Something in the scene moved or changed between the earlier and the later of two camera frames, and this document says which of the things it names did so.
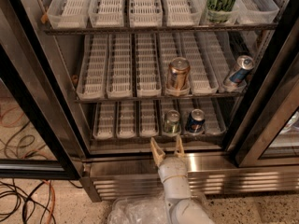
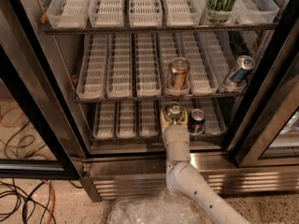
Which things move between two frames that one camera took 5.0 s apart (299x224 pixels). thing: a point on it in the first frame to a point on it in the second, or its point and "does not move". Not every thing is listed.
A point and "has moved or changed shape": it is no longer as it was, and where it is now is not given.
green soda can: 172,123 has moved or changed shape
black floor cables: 19,205 does not move
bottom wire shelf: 168,140 does not move
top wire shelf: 159,29 does not move
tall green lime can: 220,2 does not move
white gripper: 171,168 to 176,135
